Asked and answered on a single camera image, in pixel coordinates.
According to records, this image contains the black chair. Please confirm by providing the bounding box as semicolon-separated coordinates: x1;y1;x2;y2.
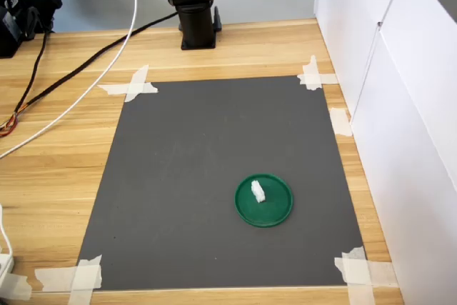
0;0;64;59

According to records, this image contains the small white bracket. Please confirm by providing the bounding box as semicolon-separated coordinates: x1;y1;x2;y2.
0;253;16;284

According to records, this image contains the small white plastic terminal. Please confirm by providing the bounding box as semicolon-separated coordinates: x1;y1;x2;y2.
250;179;267;204

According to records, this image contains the dark grey mat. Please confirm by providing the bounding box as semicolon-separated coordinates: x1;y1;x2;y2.
76;75;367;290

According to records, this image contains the black braided cable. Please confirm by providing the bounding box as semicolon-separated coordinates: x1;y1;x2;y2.
10;10;180;120
0;29;51;138

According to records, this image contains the round green lid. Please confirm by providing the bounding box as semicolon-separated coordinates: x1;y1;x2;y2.
234;173;294;229

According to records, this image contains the white bracket cable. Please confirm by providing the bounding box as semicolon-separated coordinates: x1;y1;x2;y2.
0;203;15;256

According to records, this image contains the white tape strip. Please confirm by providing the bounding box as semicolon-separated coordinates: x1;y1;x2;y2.
67;254;103;305
302;54;322;91
34;254;103;292
328;107;354;137
341;246;376;305
0;271;33;301
96;81;159;96
334;256;399;288
297;73;338;86
124;64;150;103

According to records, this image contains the white camera cable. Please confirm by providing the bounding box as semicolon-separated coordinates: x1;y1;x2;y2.
0;0;139;160

